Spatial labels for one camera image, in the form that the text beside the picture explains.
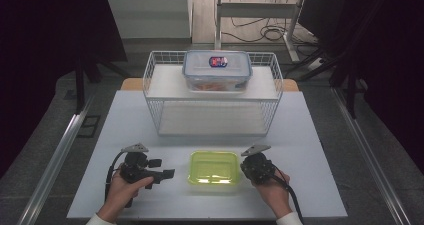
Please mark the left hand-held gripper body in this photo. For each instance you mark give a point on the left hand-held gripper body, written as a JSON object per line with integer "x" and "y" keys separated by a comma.
{"x": 133, "y": 168}

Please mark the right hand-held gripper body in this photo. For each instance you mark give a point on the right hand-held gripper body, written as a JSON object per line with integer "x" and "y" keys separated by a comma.
{"x": 258, "y": 168}

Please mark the yellow-green plastic container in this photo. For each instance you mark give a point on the yellow-green plastic container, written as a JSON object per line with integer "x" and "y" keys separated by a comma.
{"x": 213, "y": 166}

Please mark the clear food container blue lid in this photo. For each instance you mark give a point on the clear food container blue lid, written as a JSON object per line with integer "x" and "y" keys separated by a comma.
{"x": 216, "y": 73}

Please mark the person's left hand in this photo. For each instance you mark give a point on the person's left hand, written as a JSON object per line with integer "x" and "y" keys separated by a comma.
{"x": 118, "y": 193}

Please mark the person's right hand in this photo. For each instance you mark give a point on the person's right hand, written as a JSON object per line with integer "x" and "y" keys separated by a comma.
{"x": 275, "y": 195}

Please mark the wooden table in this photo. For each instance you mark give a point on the wooden table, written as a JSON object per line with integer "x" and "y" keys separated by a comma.
{"x": 131, "y": 84}

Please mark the black stand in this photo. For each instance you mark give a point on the black stand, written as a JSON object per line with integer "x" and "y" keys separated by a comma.
{"x": 80, "y": 85}
{"x": 350, "y": 91}

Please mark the white power strip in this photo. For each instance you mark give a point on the white power strip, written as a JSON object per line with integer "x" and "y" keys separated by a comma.
{"x": 315, "y": 64}

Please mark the dark curtain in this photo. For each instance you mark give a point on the dark curtain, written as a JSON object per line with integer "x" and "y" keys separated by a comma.
{"x": 40, "y": 51}
{"x": 393, "y": 51}

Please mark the white cabinet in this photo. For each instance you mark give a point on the white cabinet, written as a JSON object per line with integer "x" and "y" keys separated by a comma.
{"x": 146, "y": 13}

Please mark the black floor frame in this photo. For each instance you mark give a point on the black floor frame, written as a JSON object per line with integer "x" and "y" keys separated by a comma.
{"x": 80, "y": 126}

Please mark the metal rail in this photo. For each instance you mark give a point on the metal rail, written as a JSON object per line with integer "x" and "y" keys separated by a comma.
{"x": 370, "y": 155}
{"x": 55, "y": 161}

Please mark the white metal desk frame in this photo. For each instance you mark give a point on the white metal desk frame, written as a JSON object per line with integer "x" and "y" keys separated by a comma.
{"x": 256, "y": 10}

